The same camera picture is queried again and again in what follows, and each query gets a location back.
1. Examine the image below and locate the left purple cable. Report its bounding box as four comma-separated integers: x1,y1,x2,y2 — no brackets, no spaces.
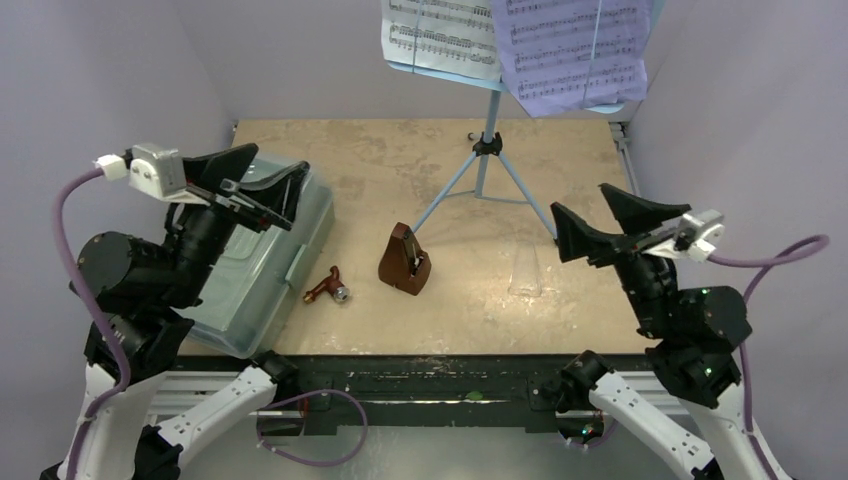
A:
51,165,370,480

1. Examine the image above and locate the clear metronome cover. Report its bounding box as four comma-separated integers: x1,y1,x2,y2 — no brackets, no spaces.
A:
507,234,542,298

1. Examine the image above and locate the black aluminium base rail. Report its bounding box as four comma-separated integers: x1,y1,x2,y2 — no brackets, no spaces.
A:
149,353,688,435

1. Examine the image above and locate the light blue music stand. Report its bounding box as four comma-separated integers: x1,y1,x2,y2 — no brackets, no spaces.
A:
382,0,667,243

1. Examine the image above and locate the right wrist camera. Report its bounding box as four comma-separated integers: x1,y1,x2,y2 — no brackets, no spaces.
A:
644,210,725,263

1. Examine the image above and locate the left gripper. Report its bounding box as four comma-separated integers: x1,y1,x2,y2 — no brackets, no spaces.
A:
161,141,307,304

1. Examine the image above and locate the purple cable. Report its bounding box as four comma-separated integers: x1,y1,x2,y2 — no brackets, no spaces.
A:
51,165,370,480
566,234,831,480

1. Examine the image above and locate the white sheet music page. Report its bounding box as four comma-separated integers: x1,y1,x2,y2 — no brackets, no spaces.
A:
380,0,501,82

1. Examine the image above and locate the purple paper sheet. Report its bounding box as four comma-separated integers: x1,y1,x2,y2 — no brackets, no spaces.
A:
491,0,655,117

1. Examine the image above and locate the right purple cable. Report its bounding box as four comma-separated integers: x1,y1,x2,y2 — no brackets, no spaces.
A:
566,234,831,480

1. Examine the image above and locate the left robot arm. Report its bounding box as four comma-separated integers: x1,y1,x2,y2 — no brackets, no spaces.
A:
42,143,310,479

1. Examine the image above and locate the brown capo clamp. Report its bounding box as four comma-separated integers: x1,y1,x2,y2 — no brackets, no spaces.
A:
302,265,352,304

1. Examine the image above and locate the clear plastic storage bin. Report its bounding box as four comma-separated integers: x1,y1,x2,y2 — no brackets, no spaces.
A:
151,146,335,358

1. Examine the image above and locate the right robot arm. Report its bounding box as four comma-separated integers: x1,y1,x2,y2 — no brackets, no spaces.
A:
551,183,786,479

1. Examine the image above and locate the brown metronome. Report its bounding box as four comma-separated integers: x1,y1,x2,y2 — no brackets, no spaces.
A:
378,222,432,296

